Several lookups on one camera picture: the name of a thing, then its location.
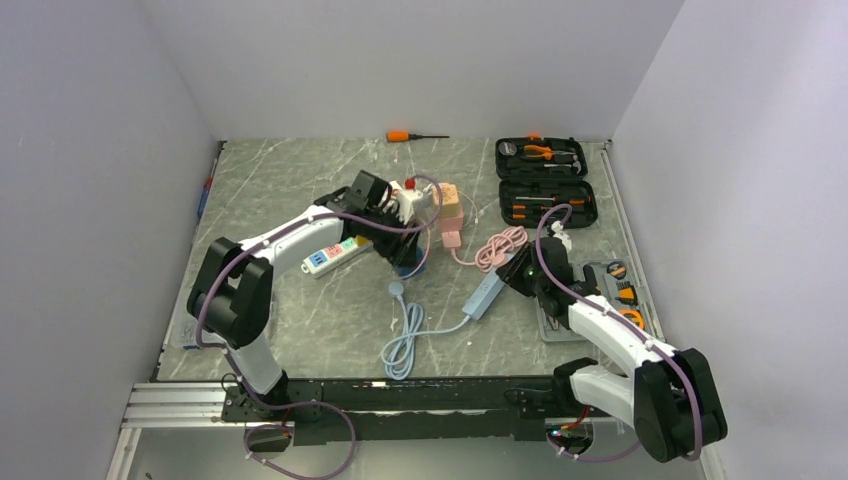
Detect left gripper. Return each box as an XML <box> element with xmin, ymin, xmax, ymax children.
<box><xmin>362</xmin><ymin>203</ymin><xmax>422</xmax><ymax>269</ymax></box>

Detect dark blue cube socket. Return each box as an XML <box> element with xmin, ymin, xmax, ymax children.
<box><xmin>393</xmin><ymin>247</ymin><xmax>428</xmax><ymax>280</ymax></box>

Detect light blue round plug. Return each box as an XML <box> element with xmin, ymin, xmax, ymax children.
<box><xmin>388</xmin><ymin>281</ymin><xmax>405</xmax><ymax>298</ymax></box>

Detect light blue power strip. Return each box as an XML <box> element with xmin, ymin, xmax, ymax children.
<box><xmin>461</xmin><ymin>267</ymin><xmax>516</xmax><ymax>322</ymax></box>

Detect white power strip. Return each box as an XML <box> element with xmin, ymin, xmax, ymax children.
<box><xmin>301</xmin><ymin>237</ymin><xmax>372</xmax><ymax>278</ymax></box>

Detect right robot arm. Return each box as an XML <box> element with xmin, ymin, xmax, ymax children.
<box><xmin>495</xmin><ymin>237</ymin><xmax>728</xmax><ymax>463</ymax></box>

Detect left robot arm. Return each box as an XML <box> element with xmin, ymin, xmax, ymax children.
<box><xmin>186</xmin><ymin>170</ymin><xmax>441</xmax><ymax>420</ymax></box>

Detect beige cube socket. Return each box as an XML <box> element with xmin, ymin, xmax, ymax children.
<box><xmin>438</xmin><ymin>183</ymin><xmax>464</xmax><ymax>220</ymax></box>

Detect pink power strip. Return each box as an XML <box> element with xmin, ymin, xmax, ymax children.
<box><xmin>437</xmin><ymin>199</ymin><xmax>465</xmax><ymax>251</ymax></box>

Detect black tool case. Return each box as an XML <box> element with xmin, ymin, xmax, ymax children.
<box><xmin>495</xmin><ymin>136</ymin><xmax>599</xmax><ymax>229</ymax></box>

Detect grey tool tray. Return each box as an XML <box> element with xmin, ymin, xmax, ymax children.
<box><xmin>535</xmin><ymin>259</ymin><xmax>648</xmax><ymax>343</ymax></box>

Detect orange pliers in case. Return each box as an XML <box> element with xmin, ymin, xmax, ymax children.
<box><xmin>521</xmin><ymin>144</ymin><xmax>578</xmax><ymax>163</ymax></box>

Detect yellow tape measure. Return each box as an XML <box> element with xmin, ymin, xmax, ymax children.
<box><xmin>619</xmin><ymin>309</ymin><xmax>646</xmax><ymax>330</ymax></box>

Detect red blue pen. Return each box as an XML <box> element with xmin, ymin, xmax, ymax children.
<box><xmin>196</xmin><ymin>159</ymin><xmax>218</xmax><ymax>220</ymax></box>

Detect clear plastic screw box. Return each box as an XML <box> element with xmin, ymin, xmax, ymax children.
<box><xmin>164</xmin><ymin>297</ymin><xmax>198</xmax><ymax>350</ymax></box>

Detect coiled pink power cable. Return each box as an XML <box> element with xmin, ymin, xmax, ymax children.
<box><xmin>453</xmin><ymin>225</ymin><xmax>530</xmax><ymax>274</ymax></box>

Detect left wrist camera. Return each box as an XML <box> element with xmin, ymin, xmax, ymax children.
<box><xmin>390</xmin><ymin>180</ymin><xmax>437</xmax><ymax>224</ymax></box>

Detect thin pink charging cable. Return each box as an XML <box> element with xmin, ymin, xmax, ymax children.
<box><xmin>413</xmin><ymin>192</ymin><xmax>482</xmax><ymax>280</ymax></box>

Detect orange handled screwdriver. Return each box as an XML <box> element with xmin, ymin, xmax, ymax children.
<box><xmin>385</xmin><ymin>131</ymin><xmax>448</xmax><ymax>143</ymax></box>

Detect light blue power cable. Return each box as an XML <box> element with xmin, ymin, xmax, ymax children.
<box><xmin>380</xmin><ymin>294</ymin><xmax>472</xmax><ymax>382</ymax></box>

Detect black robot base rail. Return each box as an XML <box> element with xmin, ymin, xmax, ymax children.
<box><xmin>220</xmin><ymin>376</ymin><xmax>616</xmax><ymax>445</ymax></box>

